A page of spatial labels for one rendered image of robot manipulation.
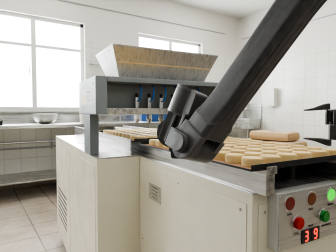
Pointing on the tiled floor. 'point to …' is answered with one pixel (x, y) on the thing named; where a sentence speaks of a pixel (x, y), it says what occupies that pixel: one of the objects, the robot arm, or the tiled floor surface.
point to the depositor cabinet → (97, 198)
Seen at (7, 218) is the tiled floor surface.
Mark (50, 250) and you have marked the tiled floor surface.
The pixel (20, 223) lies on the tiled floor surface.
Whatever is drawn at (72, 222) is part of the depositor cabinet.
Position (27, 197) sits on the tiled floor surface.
